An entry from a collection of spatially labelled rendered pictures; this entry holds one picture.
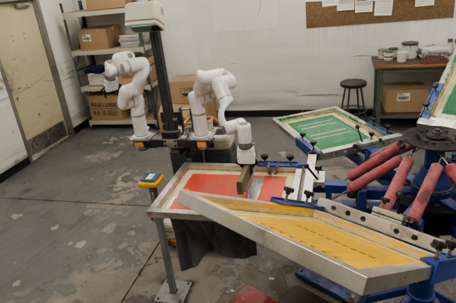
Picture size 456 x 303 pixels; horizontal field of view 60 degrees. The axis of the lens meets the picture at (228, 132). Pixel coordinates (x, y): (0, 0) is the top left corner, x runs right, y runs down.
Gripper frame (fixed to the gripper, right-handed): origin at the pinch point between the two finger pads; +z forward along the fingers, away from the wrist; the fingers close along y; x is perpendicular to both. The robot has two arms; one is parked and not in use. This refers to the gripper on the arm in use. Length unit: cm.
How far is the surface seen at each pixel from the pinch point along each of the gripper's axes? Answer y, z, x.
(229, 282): 28, 110, -26
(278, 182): -14.9, 14.0, -13.0
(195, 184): 35.7, 14.3, -6.7
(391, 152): -75, -11, -4
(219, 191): 17.9, 14.1, 0.6
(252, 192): -1.9, 13.6, 0.3
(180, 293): 61, 109, -9
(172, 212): 35.4, 10.5, 29.3
